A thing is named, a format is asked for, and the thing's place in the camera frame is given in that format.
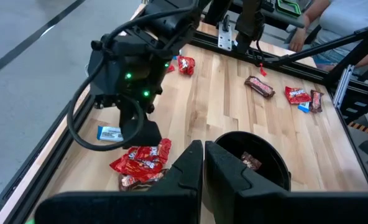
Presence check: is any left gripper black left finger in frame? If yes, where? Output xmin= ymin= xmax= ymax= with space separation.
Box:
xmin=34 ymin=139 xmax=204 ymax=224

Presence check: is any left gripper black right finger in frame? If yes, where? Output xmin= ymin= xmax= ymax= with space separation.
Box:
xmin=205 ymin=140 xmax=368 ymax=224

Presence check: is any silver metal bracket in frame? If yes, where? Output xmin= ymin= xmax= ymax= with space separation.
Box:
xmin=217 ymin=23 xmax=233 ymax=52

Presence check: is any white blue Hershey's bar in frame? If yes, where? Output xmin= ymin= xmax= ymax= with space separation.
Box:
xmin=297 ymin=101 xmax=311 ymax=113
xmin=96 ymin=125 xmax=125 ymax=143

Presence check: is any person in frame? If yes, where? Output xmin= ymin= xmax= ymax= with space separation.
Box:
xmin=288 ymin=0 xmax=368 ymax=71

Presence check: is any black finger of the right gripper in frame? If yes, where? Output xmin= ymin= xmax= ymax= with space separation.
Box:
xmin=121 ymin=119 xmax=163 ymax=149

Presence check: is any dark grey desk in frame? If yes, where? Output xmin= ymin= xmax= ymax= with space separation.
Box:
xmin=202 ymin=0 xmax=306 ymax=29

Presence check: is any green-edged black pad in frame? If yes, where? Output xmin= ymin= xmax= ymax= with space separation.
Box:
xmin=275 ymin=0 xmax=302 ymax=17

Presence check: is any black plastic bucket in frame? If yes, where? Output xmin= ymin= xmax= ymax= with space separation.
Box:
xmin=204 ymin=130 xmax=292 ymax=192

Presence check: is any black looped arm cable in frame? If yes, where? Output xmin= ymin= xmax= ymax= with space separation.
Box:
xmin=66 ymin=0 xmax=203 ymax=152

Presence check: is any silver aluminium bar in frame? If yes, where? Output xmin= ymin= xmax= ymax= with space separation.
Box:
xmin=333 ymin=64 xmax=356 ymax=110

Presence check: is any black aluminium table frame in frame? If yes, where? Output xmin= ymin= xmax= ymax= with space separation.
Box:
xmin=0 ymin=18 xmax=368 ymax=218

